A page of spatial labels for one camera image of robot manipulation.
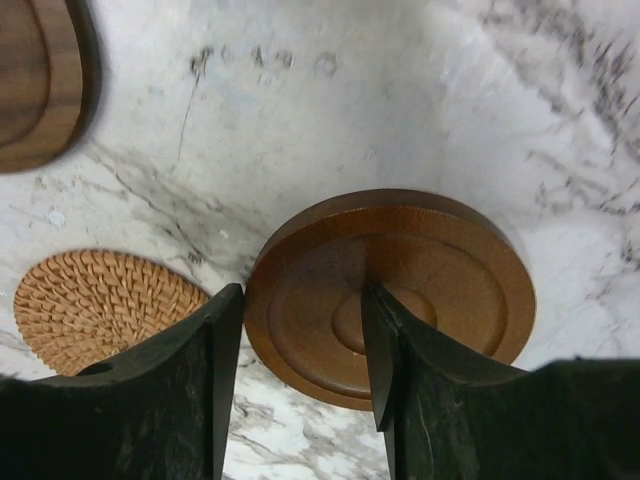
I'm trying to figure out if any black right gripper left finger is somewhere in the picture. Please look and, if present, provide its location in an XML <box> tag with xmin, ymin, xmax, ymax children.
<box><xmin>1</xmin><ymin>284</ymin><xmax>244</xmax><ymax>479</ymax></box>

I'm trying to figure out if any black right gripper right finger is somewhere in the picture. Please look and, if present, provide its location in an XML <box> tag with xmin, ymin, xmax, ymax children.
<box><xmin>361</xmin><ymin>285</ymin><xmax>639</xmax><ymax>479</ymax></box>

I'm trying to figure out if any woven rattan coaster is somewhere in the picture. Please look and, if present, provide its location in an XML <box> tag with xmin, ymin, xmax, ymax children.
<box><xmin>13</xmin><ymin>249</ymin><xmax>210</xmax><ymax>376</ymax></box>

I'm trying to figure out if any grooved brown wooden coaster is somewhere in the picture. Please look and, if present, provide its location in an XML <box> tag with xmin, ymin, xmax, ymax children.
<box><xmin>244</xmin><ymin>189</ymin><xmax>536</xmax><ymax>410</ymax></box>

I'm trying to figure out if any dark walnut coaster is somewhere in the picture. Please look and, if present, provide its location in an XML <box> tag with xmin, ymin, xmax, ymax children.
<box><xmin>1</xmin><ymin>0</ymin><xmax>102</xmax><ymax>174</ymax></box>

